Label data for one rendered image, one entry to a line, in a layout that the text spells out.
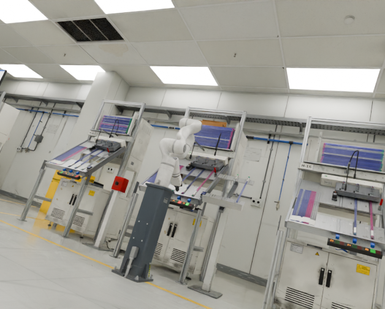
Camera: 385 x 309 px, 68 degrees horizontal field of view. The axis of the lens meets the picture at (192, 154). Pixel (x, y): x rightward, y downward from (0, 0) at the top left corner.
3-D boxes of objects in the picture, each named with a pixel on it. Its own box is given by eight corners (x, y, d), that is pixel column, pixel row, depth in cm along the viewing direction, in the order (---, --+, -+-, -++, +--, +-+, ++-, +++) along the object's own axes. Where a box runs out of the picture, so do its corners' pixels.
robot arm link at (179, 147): (165, 154, 244) (183, 158, 239) (164, 143, 237) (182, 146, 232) (188, 126, 281) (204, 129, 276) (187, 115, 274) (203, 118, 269)
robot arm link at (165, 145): (171, 165, 231) (179, 138, 237) (151, 160, 238) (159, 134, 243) (176, 169, 242) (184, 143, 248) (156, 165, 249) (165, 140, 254)
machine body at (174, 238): (191, 281, 271) (208, 216, 287) (132, 258, 302) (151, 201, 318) (213, 278, 327) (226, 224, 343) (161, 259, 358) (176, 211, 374)
